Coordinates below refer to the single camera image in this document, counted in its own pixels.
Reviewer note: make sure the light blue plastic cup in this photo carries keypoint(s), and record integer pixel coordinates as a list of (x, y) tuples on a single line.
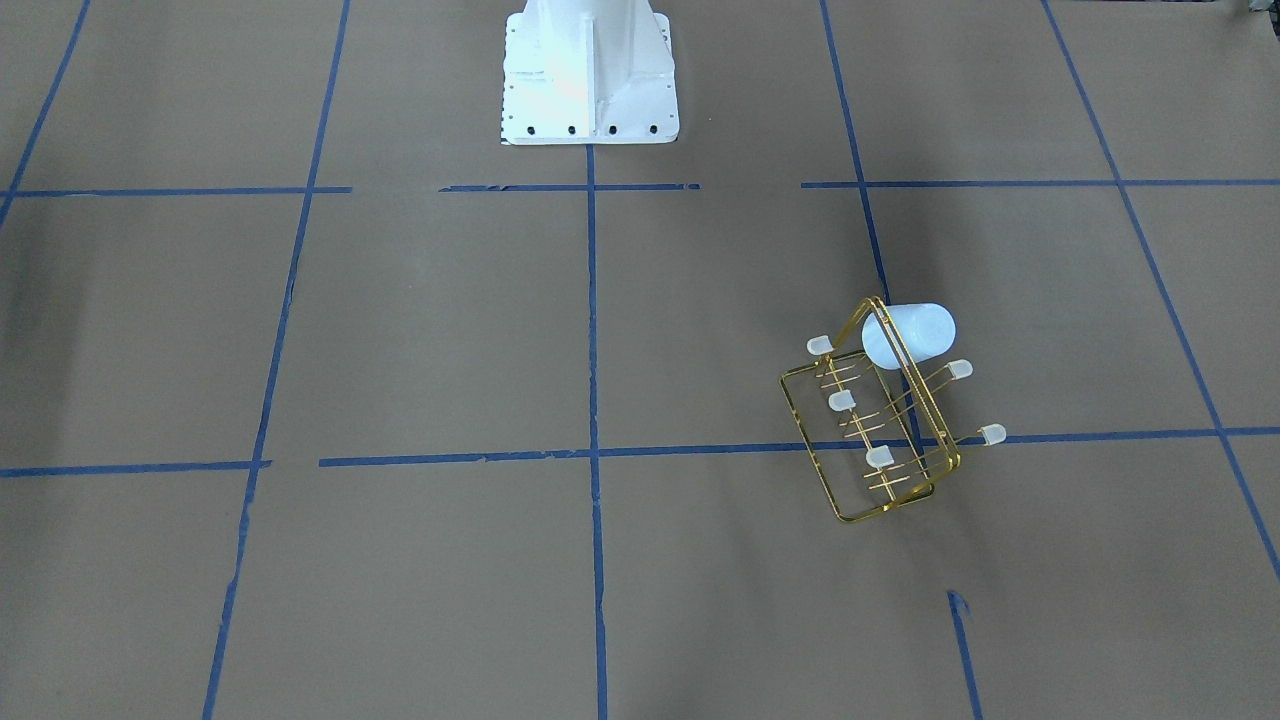
[(923, 331)]

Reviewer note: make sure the gold wire cup holder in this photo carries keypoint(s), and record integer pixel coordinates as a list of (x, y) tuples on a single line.
[(891, 421)]

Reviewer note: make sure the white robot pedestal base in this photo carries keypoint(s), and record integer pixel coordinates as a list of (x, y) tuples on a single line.
[(579, 72)]

